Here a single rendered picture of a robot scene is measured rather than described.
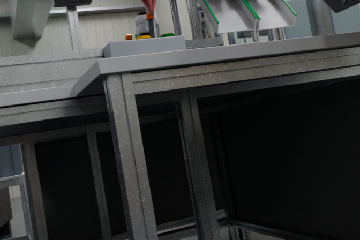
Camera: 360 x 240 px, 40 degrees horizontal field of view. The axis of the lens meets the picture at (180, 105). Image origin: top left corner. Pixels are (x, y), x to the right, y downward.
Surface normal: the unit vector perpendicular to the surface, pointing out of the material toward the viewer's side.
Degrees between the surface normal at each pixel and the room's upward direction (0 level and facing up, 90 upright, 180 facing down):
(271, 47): 90
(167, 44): 90
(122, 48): 90
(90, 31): 90
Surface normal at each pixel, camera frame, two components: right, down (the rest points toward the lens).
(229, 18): 0.02, -0.76
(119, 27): 0.34, -0.11
